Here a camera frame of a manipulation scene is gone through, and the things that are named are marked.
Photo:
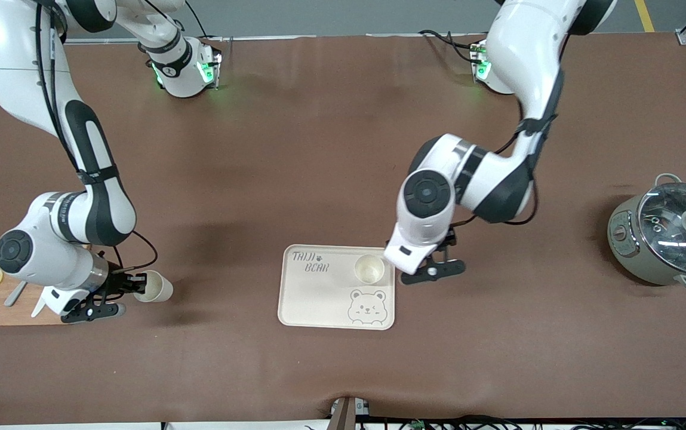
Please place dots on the grey-green cooking pot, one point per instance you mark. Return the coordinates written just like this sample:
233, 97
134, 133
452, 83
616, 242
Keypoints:
626, 245

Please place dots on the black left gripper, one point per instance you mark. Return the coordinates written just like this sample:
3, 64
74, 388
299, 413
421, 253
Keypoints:
450, 240

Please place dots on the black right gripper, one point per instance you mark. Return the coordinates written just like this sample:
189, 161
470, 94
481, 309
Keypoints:
117, 282

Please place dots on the white plastic knife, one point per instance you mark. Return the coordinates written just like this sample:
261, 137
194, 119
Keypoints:
38, 307

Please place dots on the cream bear print tray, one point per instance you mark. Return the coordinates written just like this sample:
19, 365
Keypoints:
319, 304

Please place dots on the white plastic cup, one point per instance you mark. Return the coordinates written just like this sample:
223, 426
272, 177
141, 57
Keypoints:
159, 288
369, 269

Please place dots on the glass pot lid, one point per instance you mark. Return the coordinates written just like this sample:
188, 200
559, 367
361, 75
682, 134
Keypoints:
677, 239

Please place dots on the metal camera bracket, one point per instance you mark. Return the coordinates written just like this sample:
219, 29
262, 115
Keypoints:
345, 415

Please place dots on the grey plastic knife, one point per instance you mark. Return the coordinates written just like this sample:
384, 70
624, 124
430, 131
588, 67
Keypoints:
14, 295

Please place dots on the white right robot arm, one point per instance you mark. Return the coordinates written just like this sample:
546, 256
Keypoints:
20, 60

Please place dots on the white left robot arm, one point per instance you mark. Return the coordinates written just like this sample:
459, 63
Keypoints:
522, 48

